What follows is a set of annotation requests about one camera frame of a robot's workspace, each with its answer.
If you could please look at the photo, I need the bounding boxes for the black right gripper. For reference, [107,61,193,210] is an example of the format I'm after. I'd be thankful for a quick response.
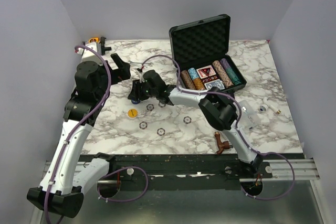
[128,80,158,103]

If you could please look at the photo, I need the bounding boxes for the blue small blind button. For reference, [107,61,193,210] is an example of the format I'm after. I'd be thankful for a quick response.
[131,100,141,104]

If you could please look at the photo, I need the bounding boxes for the yellow big blind button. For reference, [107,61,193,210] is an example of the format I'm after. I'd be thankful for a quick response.
[128,109,138,118]

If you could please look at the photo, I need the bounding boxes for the black triangular all-in button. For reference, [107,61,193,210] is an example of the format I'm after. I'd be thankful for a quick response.
[199,66,214,77]

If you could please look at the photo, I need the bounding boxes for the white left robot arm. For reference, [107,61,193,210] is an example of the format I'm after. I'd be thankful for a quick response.
[27,54,131,218]

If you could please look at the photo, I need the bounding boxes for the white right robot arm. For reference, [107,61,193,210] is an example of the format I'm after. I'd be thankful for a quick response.
[128,70,263,178]

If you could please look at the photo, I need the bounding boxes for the black poker set case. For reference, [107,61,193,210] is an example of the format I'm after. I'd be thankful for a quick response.
[169,14,247,95]

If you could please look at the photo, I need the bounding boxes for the blue ten poker chip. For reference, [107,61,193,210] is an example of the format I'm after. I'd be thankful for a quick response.
[157,128,166,136]
[158,103,166,108]
[146,104,154,111]
[139,122,148,130]
[183,116,192,124]

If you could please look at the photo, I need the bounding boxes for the silver open-end wrench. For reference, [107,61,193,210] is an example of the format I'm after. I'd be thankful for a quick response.
[129,61,153,66]

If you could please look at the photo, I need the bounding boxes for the black t-shaped tool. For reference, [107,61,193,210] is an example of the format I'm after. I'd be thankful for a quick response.
[100,36,111,55]

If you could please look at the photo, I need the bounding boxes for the orange tape measure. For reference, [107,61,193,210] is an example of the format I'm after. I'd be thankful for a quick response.
[88,37,100,43]

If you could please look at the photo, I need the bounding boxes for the brown chip stack row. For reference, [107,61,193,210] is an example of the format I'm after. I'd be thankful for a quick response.
[181,70,197,90]

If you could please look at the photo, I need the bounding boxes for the blue playing card deck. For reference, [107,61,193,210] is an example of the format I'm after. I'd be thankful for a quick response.
[204,79,225,90]

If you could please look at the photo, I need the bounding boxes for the teal chip stack row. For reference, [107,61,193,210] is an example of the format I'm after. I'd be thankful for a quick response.
[225,67,241,85]

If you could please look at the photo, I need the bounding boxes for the brown faucet tap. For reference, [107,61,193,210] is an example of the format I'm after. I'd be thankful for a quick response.
[214,131,233,155]

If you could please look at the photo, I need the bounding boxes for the clear plastic bag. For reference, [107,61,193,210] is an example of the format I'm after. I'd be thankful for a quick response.
[239,100,260,131]

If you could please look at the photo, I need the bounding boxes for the white brass small fitting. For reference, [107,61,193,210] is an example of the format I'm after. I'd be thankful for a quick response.
[269,105,281,114]

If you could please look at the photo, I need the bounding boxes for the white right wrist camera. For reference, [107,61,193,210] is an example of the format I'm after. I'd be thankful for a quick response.
[136,68,145,83]

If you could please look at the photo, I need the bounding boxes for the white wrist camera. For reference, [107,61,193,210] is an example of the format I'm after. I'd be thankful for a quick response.
[136,68,145,83]
[80,42,106,65]

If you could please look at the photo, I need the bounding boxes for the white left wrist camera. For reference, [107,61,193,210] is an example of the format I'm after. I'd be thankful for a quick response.
[80,42,106,65]

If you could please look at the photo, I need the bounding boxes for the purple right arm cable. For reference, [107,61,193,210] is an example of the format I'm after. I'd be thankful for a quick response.
[140,55,296,200]

